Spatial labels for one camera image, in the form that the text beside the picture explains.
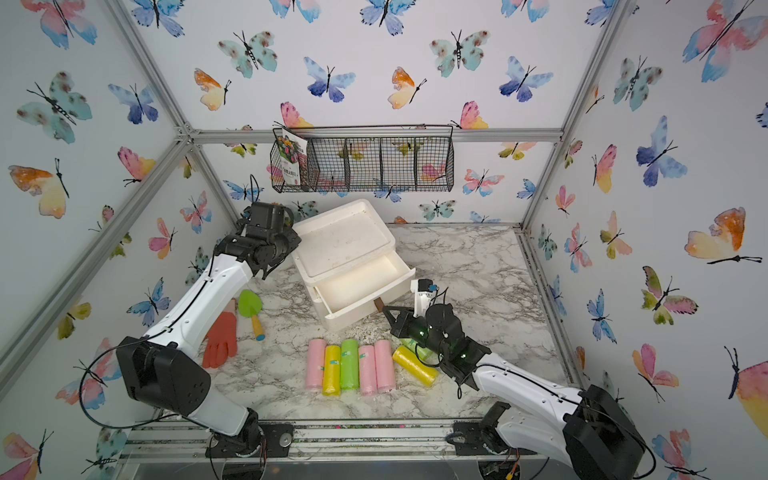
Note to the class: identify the pink bag roll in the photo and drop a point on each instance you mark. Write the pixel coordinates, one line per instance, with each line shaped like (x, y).
(385, 373)
(315, 364)
(367, 370)

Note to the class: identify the white three-drawer foam cabinet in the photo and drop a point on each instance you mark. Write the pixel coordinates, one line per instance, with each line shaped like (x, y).
(339, 240)

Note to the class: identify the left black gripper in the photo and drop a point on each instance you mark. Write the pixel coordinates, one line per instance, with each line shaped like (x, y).
(292, 236)

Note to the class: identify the black wire wall basket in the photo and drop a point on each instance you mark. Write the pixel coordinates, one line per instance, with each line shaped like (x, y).
(368, 159)

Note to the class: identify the green toy shovel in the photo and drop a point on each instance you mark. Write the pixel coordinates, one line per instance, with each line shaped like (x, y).
(250, 305)

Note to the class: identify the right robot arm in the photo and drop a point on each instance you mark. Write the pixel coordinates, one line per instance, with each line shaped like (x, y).
(585, 429)

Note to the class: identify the green bag roll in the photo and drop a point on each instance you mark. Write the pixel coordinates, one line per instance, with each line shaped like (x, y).
(420, 352)
(349, 365)

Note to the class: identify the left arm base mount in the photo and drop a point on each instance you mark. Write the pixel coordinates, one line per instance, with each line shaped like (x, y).
(270, 440)

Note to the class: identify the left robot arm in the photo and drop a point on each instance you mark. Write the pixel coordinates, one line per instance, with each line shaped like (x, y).
(160, 369)

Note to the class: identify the drawer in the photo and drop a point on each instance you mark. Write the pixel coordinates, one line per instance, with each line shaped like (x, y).
(349, 297)

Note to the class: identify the left pink bag roll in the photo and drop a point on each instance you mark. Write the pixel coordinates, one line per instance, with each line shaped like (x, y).
(315, 364)

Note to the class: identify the flower seed packet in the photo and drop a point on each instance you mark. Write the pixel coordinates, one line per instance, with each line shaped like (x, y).
(292, 152)

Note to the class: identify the yellow bag roll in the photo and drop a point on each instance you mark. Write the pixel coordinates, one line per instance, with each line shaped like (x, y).
(331, 382)
(408, 360)

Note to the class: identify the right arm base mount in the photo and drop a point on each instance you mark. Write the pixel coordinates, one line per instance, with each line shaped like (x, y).
(476, 438)

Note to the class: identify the aluminium front rail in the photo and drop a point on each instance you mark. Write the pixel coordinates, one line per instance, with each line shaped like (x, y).
(315, 441)

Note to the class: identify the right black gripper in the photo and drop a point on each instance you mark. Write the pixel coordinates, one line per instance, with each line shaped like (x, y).
(399, 326)

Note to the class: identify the red rubber glove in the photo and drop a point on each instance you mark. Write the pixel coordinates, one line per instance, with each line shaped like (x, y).
(221, 338)

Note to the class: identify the pink bag roll right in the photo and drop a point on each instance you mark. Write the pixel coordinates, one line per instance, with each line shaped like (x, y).
(385, 373)

